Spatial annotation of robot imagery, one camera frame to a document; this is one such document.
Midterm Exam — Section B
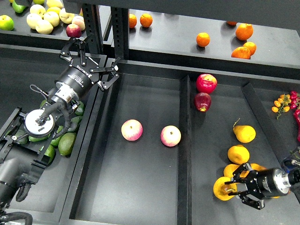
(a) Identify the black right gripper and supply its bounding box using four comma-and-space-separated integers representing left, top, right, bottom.
226, 163, 292, 210

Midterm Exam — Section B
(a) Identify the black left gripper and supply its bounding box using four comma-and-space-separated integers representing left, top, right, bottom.
55, 33, 120, 100

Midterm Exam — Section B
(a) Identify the yellow pear stem up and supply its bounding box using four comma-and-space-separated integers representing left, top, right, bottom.
213, 176, 237, 201

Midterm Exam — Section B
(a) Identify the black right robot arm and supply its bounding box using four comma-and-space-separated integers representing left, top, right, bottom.
225, 147, 300, 210

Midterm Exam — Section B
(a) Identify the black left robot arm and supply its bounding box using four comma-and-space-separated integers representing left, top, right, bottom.
0, 36, 119, 225

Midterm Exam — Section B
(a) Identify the yellow pear lower left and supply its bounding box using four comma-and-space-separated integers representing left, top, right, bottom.
223, 164, 240, 178

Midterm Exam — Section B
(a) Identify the yellow pear lower middle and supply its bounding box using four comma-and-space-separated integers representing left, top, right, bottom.
240, 163, 267, 178

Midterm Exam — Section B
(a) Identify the pale yellow pear pile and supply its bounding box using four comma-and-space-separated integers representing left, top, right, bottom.
26, 0, 86, 34

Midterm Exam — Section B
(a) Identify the green avocado pile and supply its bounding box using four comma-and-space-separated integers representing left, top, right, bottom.
14, 101, 85, 156

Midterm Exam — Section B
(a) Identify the dark red apple on shelf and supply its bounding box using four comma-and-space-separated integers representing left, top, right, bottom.
66, 23, 82, 38

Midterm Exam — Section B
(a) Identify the black tray divider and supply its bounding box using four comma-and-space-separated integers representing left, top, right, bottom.
177, 75, 192, 225

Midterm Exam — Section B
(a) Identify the pink apple left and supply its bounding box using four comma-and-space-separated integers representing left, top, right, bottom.
121, 119, 143, 141

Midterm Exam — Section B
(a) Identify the pink apple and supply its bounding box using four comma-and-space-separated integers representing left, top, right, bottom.
160, 125, 181, 147
121, 119, 143, 141

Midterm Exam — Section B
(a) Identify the pink apple right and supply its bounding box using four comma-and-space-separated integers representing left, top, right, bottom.
160, 125, 181, 147

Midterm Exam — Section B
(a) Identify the green apple on shelf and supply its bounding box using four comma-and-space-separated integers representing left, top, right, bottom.
0, 15, 15, 31

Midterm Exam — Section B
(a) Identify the cherry tomato bunch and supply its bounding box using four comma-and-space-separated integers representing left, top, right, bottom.
271, 94, 291, 120

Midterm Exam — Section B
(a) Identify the bright red apple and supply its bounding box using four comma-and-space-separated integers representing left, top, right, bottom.
196, 74, 218, 94

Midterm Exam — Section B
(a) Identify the orange on shelf centre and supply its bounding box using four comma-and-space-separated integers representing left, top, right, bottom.
196, 32, 210, 47

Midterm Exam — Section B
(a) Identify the orange right lower pair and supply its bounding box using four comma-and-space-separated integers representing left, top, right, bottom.
231, 42, 257, 59

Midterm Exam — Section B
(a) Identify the large orange right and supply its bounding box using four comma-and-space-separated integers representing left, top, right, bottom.
235, 23, 254, 41

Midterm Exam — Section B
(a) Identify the black shelf post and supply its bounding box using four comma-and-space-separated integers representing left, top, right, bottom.
82, 3, 129, 60

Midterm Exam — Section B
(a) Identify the orange behind post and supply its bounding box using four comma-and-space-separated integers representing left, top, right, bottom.
129, 14, 137, 29

